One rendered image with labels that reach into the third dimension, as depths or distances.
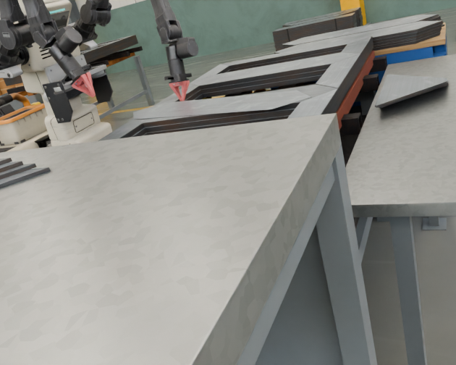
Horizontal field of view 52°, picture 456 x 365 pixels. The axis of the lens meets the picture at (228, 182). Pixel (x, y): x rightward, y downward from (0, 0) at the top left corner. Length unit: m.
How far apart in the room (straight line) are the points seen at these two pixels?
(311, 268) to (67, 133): 1.48
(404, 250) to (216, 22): 8.69
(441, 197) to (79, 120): 1.50
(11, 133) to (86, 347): 1.98
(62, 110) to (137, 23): 8.63
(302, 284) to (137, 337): 0.46
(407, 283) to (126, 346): 0.91
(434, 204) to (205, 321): 0.74
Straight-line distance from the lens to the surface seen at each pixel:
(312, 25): 6.03
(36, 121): 2.31
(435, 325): 1.81
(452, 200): 0.98
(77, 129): 2.04
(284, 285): 0.40
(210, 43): 9.70
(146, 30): 10.42
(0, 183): 0.70
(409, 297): 1.16
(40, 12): 1.71
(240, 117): 1.44
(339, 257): 0.63
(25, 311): 0.37
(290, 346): 0.82
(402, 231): 1.06
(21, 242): 0.49
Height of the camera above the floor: 1.22
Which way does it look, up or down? 23 degrees down
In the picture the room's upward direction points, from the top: 15 degrees counter-clockwise
